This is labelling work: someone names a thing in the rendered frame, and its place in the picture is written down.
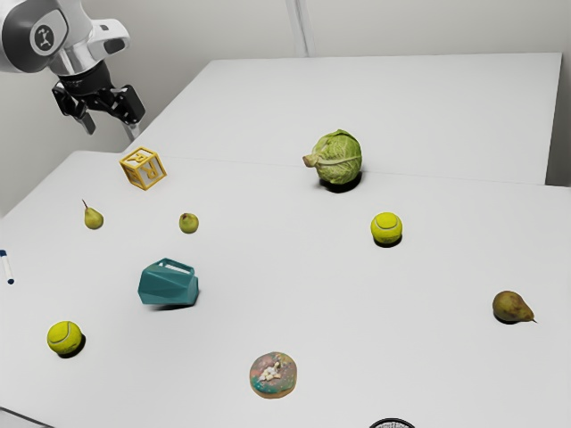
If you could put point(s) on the small green pear with stem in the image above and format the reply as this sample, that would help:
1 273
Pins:
93 218

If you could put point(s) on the brown pear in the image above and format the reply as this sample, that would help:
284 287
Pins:
510 306

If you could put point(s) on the yellow tennis ball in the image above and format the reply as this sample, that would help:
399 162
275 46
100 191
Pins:
386 227
64 337

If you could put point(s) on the teal faceted mug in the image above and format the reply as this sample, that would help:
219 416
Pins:
167 285

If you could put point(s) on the black round object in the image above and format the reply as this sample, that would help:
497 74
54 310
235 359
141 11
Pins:
392 423

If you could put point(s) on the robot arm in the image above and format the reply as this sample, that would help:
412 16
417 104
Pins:
31 35

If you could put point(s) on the small round green pear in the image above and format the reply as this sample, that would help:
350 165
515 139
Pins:
188 223

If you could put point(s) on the green cabbage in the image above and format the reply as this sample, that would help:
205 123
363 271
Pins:
336 156

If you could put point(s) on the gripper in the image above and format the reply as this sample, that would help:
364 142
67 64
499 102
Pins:
111 103

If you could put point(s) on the yellow letter block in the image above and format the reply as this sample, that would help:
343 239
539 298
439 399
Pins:
143 168

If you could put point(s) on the white marker with blue caps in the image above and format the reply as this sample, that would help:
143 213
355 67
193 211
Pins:
7 267

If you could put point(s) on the frosted donut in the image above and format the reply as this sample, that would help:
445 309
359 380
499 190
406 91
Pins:
273 374

